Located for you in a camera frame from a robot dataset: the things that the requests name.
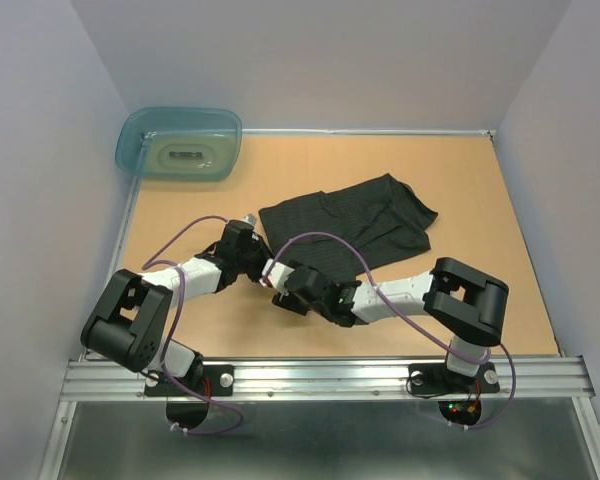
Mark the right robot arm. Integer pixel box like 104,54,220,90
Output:
263,257,509,390

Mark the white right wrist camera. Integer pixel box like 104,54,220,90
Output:
260,259,294,295

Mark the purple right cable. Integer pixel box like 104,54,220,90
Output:
267,232,516,430

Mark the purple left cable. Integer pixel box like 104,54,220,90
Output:
143,215,245,435

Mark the purple cable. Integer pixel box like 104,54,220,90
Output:
267,232,516,430
143,215,245,435

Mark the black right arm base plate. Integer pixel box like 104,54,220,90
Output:
408,362,500,397

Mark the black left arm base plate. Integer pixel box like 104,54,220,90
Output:
144,364,234,398

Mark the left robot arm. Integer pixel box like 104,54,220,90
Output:
80,220,272,394

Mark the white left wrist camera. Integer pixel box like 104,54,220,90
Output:
238,213,258,230

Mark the blue transparent plastic bin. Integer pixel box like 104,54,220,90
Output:
115,107,242,182

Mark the aluminium front rail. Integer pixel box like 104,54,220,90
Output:
60,357,595,403

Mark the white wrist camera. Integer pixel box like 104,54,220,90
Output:
260,259,294,295
238,213,258,230

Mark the black pinstriped long sleeve shirt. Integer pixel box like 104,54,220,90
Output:
259,174,438,282

